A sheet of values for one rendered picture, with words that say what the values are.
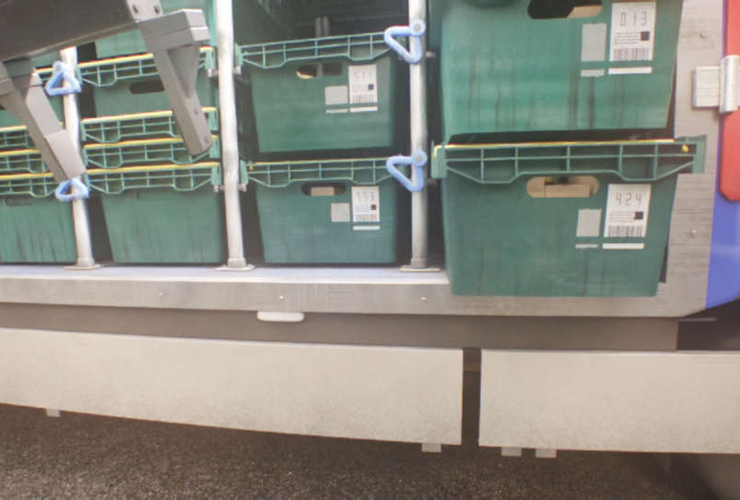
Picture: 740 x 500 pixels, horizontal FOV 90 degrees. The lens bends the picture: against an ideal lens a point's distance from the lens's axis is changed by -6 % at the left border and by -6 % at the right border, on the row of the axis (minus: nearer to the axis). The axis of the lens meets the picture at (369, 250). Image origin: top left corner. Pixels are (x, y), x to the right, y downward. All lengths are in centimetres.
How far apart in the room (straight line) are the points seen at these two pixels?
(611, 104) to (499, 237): 26
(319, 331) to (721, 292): 77
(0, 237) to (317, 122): 103
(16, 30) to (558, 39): 64
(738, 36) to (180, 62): 87
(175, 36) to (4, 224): 124
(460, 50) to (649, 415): 76
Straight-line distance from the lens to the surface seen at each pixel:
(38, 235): 144
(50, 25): 39
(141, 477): 149
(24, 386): 135
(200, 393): 100
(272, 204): 99
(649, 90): 75
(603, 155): 67
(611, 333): 89
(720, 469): 125
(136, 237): 121
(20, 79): 44
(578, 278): 71
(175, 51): 36
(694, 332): 105
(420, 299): 78
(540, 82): 70
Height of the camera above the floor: 80
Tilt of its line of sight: 7 degrees down
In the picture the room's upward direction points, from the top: 1 degrees counter-clockwise
